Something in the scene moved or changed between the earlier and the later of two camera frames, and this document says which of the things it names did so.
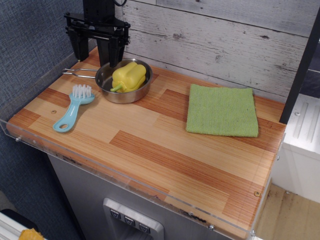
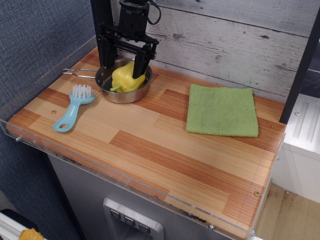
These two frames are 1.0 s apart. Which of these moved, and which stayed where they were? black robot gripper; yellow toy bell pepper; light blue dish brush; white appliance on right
Moved: black robot gripper
Stayed: white appliance on right; yellow toy bell pepper; light blue dish brush
